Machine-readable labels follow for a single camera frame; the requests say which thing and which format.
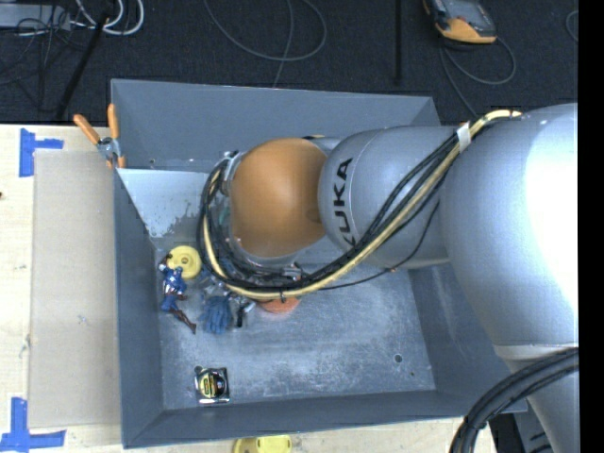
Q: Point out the blue cloth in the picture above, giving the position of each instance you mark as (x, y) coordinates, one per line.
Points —
(217, 314)

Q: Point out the orange round thing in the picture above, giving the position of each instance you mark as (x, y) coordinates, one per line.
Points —
(279, 307)

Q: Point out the yellow round disc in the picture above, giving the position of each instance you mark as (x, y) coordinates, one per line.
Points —
(185, 260)
(264, 445)

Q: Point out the blue superhero toy figure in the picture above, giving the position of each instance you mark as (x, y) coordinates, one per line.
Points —
(172, 281)

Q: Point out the grey metal bin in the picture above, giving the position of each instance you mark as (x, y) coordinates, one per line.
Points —
(307, 357)

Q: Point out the pale wood flat board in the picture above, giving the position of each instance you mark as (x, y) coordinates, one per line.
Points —
(71, 276)

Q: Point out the black cylinder on white bracket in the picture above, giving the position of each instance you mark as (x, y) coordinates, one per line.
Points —
(240, 316)

